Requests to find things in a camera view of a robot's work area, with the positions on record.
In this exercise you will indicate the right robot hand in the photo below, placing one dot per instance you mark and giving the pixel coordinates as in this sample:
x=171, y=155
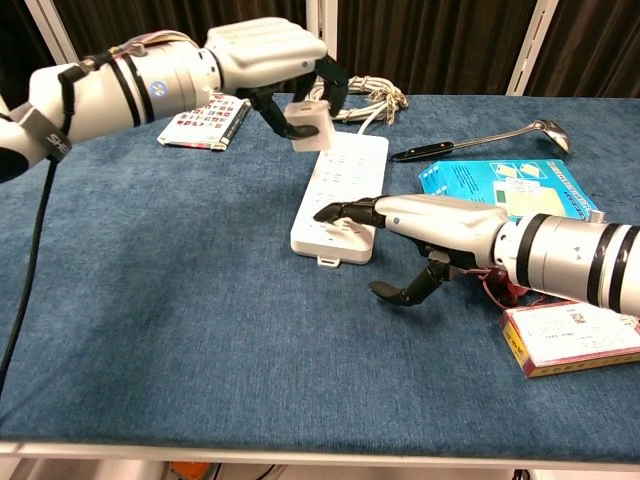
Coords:
x=445, y=225

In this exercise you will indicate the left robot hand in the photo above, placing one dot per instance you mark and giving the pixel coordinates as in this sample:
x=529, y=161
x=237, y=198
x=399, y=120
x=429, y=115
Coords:
x=265, y=50

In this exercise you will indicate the white plug adapter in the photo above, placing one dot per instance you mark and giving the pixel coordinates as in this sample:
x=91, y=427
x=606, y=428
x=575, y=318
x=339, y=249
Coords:
x=312, y=117

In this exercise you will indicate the white power strip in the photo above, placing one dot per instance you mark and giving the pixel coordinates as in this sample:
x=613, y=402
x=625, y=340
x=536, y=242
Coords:
x=350, y=170

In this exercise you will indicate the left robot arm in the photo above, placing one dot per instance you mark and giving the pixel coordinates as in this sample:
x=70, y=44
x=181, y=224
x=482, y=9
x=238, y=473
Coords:
x=100, y=95

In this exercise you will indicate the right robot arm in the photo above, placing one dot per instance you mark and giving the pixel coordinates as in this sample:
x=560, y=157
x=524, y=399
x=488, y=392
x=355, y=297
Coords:
x=570, y=260

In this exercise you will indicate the blue packaged product bag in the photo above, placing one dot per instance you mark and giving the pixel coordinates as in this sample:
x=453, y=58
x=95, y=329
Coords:
x=465, y=180

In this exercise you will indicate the dark red grape bunch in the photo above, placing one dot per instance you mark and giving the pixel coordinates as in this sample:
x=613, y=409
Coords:
x=500, y=285

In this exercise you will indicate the white box with coloured stickers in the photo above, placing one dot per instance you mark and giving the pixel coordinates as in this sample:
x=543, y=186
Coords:
x=205, y=122

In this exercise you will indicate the red bordered card box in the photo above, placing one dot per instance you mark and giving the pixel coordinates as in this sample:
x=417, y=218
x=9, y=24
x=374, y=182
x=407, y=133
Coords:
x=570, y=340

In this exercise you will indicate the dark pleated curtain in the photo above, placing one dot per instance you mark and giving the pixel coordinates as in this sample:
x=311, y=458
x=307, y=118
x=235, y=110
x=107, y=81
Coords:
x=440, y=40

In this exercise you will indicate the blue table cloth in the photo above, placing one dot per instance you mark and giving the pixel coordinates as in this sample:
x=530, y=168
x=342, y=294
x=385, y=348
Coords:
x=175, y=300

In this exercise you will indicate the upright white frame post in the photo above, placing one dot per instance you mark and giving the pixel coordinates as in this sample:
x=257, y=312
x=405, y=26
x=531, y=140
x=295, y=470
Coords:
x=322, y=20

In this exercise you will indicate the slanted white frame post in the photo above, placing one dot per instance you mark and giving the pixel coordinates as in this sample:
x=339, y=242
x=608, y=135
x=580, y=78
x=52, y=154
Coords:
x=532, y=45
x=52, y=30

